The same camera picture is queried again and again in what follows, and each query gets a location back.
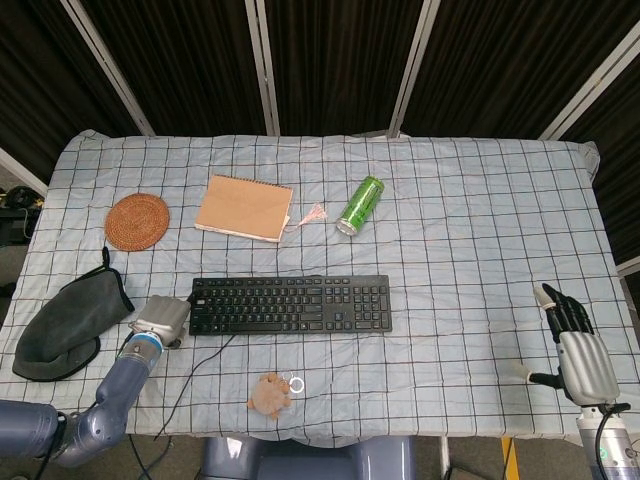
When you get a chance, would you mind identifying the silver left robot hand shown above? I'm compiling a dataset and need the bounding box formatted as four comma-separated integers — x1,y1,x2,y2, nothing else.
128,294,193,351

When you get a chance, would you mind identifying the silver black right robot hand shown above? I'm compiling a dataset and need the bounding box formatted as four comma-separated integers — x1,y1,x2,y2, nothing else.
513,281,622,407

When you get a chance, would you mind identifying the black computer keyboard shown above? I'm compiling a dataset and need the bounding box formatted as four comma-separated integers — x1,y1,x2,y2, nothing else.
188,274,394,337

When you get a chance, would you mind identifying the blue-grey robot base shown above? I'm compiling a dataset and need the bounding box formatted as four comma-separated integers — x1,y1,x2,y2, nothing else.
199,433,417,480

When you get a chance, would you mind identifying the dark grey folded cloth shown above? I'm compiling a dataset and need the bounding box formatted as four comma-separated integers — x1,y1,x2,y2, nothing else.
11,246,136,382

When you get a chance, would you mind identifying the round woven rattan coaster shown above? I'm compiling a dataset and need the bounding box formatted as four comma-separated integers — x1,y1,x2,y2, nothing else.
104,193,171,252

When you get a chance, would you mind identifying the brown kraft spiral notebook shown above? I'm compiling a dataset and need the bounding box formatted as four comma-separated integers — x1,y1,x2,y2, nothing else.
193,174,295,244

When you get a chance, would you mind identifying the blue checked tablecloth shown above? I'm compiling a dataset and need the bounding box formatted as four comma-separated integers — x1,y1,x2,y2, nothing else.
0,128,601,445

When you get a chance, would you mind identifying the black floor equipment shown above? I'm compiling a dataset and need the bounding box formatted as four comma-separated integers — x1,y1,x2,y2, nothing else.
0,184,47,247

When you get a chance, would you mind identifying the pink tassel bookmark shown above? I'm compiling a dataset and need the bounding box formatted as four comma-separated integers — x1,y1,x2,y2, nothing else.
285,202,329,232

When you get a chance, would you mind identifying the black fabric divider panel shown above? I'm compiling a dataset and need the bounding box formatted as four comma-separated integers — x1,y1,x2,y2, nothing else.
0,0,147,174
79,0,267,137
263,0,427,137
400,0,640,139
558,74,640,266

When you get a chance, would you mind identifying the green energy drink can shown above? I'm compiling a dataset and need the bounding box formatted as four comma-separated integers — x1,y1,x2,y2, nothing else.
335,175,386,237

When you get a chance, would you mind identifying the black keyboard cable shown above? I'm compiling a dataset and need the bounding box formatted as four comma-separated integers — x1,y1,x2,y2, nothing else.
153,333,235,442

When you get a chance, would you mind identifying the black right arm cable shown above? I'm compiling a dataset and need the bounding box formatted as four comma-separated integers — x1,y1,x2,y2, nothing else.
592,402,632,480

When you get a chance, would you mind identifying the beige fluffy plush keychain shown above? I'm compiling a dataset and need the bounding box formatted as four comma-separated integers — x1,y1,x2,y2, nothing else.
248,372,293,420

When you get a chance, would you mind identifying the white divider frame post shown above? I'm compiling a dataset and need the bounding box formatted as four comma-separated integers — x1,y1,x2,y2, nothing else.
538,19,640,141
60,0,156,137
387,0,440,138
0,146,50,197
243,0,281,136

